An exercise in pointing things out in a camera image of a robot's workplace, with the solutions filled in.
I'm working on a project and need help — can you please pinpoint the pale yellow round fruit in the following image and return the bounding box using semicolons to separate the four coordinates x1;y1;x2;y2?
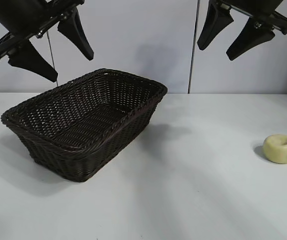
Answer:
262;134;287;165

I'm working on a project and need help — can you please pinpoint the dark brown woven basket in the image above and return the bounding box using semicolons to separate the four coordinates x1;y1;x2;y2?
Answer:
0;67;169;183

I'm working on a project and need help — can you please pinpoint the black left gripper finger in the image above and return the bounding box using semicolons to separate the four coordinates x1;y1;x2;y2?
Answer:
56;7;95;61
7;39;59;83

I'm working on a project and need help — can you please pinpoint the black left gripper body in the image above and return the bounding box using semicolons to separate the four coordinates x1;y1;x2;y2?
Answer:
0;0;82;63

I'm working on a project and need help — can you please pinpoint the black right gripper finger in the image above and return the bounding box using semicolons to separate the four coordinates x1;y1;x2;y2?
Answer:
225;23;279;62
197;2;235;51

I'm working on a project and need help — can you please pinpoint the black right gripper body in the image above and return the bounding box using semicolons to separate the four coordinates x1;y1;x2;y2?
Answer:
208;0;287;36

